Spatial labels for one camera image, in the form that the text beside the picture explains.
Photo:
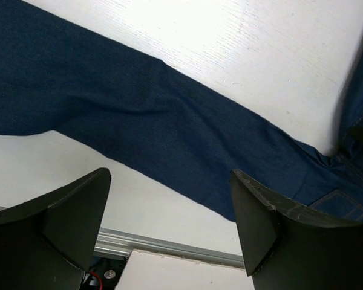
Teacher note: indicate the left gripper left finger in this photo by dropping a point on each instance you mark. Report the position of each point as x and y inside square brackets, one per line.
[48, 242]

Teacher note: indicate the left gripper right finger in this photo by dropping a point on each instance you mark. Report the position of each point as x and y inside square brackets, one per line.
[287, 245]

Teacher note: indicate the dark blue denim trousers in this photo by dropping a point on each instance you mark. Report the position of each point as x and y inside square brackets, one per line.
[133, 108]

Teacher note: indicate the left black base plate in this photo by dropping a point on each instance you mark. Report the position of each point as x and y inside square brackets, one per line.
[104, 273]

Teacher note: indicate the aluminium frame rail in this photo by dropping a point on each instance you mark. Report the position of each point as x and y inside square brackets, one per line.
[191, 232]

